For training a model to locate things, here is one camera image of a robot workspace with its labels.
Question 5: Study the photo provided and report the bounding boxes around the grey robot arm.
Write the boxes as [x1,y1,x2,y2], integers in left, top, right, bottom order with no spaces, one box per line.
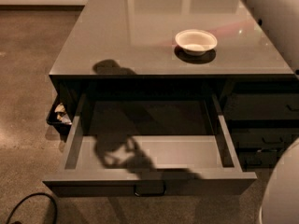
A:
[130,0,299,224]

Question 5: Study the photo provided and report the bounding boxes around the open grey top drawer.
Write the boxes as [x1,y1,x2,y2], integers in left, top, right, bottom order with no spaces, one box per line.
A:
[43,95,257,197]

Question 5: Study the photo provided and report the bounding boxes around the white paper bowl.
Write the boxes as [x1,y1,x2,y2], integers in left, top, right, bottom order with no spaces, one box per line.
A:
[175,29,218,56]

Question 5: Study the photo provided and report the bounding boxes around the dark grey cabinet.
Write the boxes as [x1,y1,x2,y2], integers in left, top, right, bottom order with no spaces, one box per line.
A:
[49,0,299,170]

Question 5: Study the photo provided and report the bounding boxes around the crumpled paper trash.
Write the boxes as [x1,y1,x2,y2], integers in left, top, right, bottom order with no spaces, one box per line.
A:
[54,103,72,125]

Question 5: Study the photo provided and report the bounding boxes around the black trash bin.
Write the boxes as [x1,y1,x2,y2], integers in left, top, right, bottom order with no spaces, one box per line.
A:
[46,97,71,135]

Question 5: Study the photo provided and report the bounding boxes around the closed dark right drawers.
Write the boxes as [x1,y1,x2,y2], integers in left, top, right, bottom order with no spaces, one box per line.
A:
[223,93,299,169]

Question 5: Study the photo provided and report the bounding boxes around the metal drawer handle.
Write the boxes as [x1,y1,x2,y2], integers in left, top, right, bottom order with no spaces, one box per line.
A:
[134,182,166,197]

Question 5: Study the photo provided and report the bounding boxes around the black floor cable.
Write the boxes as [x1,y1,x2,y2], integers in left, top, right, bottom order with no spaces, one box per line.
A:
[5,191,59,224]

